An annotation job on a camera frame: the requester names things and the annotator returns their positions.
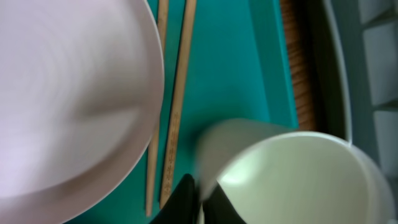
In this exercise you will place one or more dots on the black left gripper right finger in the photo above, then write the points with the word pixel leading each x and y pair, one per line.
pixel 218 209

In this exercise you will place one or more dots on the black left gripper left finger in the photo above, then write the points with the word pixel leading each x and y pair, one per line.
pixel 181 205

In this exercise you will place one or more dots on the white paper cup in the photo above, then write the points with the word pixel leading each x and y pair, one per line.
pixel 274 174

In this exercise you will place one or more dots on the grey dishwasher rack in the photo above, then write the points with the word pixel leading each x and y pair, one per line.
pixel 355 47

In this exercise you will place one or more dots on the left wooden chopstick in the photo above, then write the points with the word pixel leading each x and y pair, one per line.
pixel 162 18

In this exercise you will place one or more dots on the wooden chopstick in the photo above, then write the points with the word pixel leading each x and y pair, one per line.
pixel 162 18
pixel 177 101

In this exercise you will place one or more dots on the teal plastic tray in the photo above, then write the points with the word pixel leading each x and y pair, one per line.
pixel 238 68

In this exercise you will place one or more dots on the pink round plate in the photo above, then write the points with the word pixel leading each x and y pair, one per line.
pixel 82 84

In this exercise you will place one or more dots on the right wooden chopstick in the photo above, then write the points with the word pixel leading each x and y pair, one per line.
pixel 177 101

